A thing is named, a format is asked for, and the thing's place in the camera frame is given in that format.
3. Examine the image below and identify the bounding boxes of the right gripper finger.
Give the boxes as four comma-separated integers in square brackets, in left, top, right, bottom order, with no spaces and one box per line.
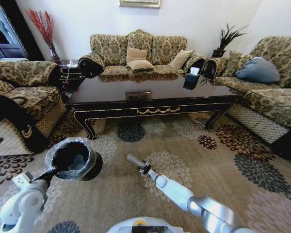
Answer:
[127,156,144,170]
[128,154,146,166]

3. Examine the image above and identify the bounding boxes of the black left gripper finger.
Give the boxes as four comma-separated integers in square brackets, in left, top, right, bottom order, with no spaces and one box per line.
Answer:
[47,167,61,177]

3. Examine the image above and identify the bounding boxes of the black round trash bin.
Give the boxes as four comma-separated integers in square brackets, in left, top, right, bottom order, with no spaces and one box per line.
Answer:
[45,137,104,182]

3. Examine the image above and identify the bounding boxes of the clear plastic bin liner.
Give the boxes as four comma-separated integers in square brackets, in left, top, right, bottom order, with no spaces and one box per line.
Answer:
[45,137,98,181]

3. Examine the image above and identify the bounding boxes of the white robot front shell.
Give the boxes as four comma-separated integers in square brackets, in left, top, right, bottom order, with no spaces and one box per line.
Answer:
[108,216,183,233]

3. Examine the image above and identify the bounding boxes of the floral patterned rug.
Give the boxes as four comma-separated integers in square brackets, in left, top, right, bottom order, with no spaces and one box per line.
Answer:
[0,113,291,233]

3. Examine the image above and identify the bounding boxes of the dark glossy coffee table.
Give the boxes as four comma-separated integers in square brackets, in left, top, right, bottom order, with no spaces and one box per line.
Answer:
[64,72,243,141]

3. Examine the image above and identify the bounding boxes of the floral armchair with black arm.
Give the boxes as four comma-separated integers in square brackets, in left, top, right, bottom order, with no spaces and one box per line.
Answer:
[0,54,68,154]

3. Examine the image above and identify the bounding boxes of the beige flat cushion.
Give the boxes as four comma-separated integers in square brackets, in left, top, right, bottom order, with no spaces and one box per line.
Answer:
[126,60,155,72]

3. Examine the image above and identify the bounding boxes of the black tissue box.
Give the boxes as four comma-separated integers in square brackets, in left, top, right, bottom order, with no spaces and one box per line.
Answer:
[183,72,201,90]

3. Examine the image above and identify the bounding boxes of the dark side table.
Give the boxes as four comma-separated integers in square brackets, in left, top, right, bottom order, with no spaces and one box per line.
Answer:
[59,59,82,98]

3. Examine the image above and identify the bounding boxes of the beige upright square cushion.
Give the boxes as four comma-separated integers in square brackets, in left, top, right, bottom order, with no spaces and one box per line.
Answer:
[126,47,148,64]

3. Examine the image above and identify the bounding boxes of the beige tilted cushion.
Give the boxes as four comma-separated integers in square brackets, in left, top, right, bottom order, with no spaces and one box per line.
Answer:
[168,50,195,70]

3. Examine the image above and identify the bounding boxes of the floral three-seat sofa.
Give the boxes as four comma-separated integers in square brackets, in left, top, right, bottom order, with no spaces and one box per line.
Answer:
[78,29,207,79]

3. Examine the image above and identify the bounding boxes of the glass vase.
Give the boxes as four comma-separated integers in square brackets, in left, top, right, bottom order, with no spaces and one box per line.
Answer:
[49,42,62,65]

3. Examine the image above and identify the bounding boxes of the dark plant pot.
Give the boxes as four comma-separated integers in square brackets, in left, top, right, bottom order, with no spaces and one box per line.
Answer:
[212,49,227,59]

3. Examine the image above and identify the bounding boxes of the floral patterned cushion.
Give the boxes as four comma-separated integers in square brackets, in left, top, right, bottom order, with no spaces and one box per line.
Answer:
[222,50,255,78]

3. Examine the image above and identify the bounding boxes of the floral sofa with lattice skirt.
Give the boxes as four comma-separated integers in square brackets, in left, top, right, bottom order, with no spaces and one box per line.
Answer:
[203,36,291,160]

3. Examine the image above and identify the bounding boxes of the red dried branches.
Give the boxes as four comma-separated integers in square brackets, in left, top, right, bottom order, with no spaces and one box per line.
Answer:
[26,8,60,59]

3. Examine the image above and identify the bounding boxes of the blue cushion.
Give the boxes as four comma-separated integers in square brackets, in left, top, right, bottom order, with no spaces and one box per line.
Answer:
[234,57,281,83]

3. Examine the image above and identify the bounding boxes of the dark feathery plant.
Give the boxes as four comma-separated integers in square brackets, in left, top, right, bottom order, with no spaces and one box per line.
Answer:
[218,23,250,50]

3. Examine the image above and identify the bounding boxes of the dark window frame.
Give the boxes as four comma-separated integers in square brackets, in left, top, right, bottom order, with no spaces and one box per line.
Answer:
[0,0,45,61]

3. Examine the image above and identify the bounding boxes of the gold picture frame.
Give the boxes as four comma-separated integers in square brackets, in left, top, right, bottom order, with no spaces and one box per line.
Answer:
[119,0,161,9]

